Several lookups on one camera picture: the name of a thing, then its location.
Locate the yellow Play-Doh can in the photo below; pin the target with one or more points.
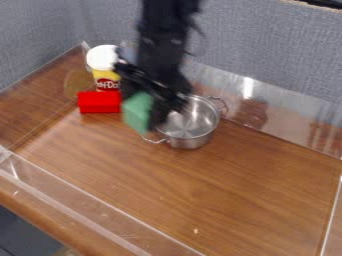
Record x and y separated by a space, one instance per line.
102 58

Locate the clear acrylic table barrier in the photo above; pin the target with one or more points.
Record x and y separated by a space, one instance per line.
257 194

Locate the small steel pot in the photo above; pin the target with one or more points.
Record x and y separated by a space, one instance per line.
189 130

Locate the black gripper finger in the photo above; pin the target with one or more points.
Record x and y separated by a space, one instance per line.
160 112
129 88

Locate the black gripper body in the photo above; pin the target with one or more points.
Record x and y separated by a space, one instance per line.
172 89

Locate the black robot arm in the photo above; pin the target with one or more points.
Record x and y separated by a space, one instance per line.
164 28

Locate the green foam block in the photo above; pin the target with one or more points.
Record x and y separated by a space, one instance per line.
137 108

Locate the red rectangular block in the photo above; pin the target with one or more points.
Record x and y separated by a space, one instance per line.
100 102

